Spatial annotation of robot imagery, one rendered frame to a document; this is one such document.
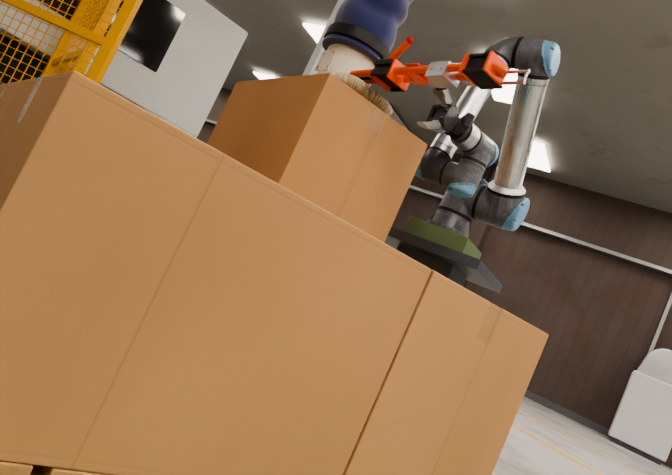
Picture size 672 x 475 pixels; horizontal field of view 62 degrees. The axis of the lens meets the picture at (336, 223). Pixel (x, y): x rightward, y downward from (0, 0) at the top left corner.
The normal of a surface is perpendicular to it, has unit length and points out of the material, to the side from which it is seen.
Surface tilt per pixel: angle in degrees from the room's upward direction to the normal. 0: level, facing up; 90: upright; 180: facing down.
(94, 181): 90
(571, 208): 90
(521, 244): 90
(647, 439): 90
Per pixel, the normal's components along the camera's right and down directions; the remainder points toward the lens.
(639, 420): -0.42, -0.28
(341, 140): 0.55, 0.17
